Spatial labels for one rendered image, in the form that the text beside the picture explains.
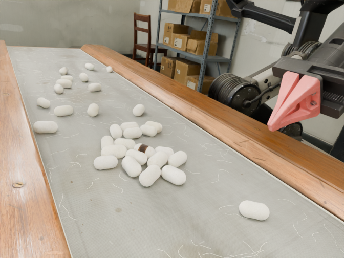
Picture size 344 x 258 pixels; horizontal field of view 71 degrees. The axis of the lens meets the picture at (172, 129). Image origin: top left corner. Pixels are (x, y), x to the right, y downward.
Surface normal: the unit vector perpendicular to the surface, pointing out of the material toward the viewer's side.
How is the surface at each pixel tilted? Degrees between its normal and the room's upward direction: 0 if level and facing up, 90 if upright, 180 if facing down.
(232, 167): 0
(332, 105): 39
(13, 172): 0
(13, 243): 0
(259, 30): 90
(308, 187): 45
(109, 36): 90
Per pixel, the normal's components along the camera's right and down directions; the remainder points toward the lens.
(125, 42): 0.53, 0.43
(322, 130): -0.84, 0.11
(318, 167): 0.12, -0.90
